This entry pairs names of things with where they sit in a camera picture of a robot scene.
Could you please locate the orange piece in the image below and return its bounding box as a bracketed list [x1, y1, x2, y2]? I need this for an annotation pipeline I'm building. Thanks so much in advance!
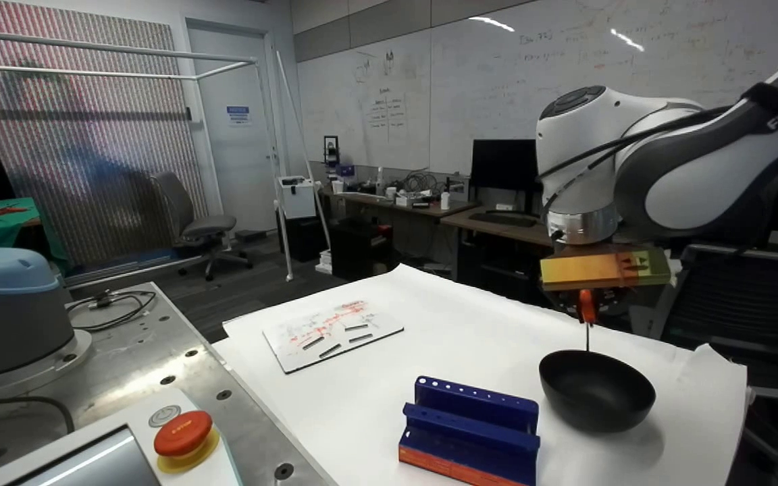
[576, 285, 599, 355]

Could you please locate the black bowl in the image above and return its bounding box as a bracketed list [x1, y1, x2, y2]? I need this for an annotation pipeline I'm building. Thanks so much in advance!
[538, 347, 660, 438]

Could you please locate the brown wooden desk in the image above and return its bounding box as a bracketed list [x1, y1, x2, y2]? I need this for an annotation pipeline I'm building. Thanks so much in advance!
[319, 185, 557, 282]

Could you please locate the white box appliance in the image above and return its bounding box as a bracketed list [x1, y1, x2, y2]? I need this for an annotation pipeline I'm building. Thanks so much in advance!
[273, 172, 322, 223]

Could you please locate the white card with red print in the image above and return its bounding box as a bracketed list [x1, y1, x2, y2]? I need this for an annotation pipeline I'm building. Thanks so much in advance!
[259, 296, 409, 377]

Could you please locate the black computer monitor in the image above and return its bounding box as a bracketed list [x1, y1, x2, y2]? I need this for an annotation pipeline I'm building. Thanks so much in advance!
[467, 134, 544, 216]

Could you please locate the white standing pole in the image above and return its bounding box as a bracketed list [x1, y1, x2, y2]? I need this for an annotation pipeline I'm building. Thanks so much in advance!
[269, 49, 299, 282]

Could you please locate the white door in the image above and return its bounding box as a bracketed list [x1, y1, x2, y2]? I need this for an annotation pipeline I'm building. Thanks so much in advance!
[184, 19, 286, 238]

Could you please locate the grey office chair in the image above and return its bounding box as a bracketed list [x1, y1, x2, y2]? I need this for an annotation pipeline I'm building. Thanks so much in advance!
[147, 170, 257, 282]

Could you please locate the blue rack with orange base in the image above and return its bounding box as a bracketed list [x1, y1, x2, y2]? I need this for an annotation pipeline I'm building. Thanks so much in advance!
[395, 373, 544, 486]

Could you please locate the red emergency stop button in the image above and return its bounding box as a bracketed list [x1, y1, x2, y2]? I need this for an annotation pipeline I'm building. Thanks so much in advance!
[152, 408, 222, 473]

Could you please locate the white control box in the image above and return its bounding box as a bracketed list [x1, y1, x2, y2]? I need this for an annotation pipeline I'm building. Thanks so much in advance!
[0, 386, 242, 486]

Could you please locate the black mesh chair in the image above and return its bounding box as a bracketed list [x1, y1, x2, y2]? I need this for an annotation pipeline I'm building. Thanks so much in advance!
[657, 239, 778, 486]

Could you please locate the blue grey dome housing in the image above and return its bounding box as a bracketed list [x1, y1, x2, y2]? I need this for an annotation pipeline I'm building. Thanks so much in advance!
[0, 245, 97, 382]

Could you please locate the grey metal base plate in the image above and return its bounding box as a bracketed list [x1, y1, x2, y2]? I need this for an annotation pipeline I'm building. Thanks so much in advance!
[0, 280, 340, 486]

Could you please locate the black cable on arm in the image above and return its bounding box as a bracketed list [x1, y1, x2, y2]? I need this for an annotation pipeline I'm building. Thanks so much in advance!
[538, 97, 761, 184]

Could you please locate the grey cable on plate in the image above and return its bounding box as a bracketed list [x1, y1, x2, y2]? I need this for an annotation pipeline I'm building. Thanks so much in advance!
[61, 282, 160, 334]

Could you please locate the white overhead pipe frame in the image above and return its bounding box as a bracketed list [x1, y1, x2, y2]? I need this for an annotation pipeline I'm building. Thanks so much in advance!
[0, 25, 259, 87]

